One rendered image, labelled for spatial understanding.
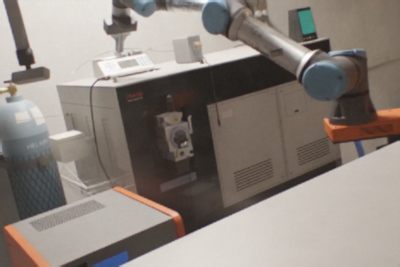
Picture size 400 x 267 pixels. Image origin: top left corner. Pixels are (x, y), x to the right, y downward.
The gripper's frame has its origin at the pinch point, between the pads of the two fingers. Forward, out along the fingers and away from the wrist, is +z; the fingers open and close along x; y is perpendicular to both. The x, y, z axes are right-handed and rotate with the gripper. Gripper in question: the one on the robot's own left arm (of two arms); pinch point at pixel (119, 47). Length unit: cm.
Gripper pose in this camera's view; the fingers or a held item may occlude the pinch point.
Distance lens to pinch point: 207.3
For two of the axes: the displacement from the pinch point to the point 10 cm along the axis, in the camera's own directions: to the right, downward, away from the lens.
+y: -5.0, -6.7, 5.6
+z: -1.7, 7.0, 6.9
